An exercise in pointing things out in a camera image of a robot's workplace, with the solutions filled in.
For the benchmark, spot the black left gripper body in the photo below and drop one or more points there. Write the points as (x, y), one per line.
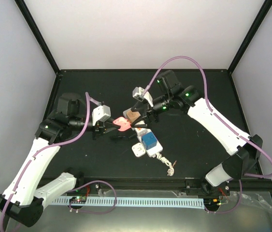
(98, 129)

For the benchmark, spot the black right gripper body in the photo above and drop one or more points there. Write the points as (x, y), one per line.
(150, 111)

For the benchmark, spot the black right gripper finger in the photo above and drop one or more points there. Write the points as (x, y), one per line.
(136, 107)
(140, 122)

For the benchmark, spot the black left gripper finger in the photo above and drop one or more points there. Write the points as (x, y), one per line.
(110, 124)
(111, 130)

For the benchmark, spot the beige dragon cube socket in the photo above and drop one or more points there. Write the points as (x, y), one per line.
(132, 116)

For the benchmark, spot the pink plug adapter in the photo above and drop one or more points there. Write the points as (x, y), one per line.
(122, 123)

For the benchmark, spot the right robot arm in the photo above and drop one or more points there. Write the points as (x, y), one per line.
(241, 147)

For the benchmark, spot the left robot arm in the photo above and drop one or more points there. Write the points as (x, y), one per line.
(23, 200)

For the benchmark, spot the white tiger cube socket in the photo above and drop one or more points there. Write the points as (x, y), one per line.
(141, 131)

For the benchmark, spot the blue cube socket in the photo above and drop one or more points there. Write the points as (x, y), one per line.
(149, 140)

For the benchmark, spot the white flat plug adapter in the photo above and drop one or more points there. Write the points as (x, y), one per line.
(138, 150)

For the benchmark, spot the small green circuit board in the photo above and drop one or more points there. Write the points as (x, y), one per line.
(78, 199)

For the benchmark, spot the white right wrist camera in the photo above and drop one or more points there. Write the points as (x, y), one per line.
(140, 95)

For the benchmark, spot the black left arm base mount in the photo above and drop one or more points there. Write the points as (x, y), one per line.
(84, 189)

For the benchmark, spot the light blue slotted cable duct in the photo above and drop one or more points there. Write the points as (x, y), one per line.
(134, 202)

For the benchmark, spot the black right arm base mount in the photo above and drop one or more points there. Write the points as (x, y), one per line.
(201, 187)

